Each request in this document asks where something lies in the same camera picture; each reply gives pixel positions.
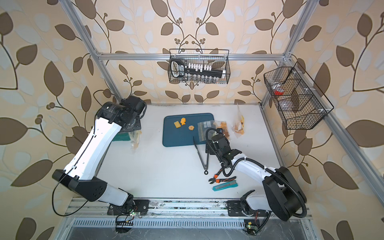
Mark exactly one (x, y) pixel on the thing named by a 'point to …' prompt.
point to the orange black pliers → (214, 180)
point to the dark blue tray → (179, 130)
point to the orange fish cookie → (183, 121)
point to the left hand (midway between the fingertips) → (129, 125)
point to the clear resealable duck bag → (238, 125)
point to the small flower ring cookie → (191, 127)
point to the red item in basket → (278, 93)
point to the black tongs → (205, 168)
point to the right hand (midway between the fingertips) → (214, 144)
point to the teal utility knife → (232, 184)
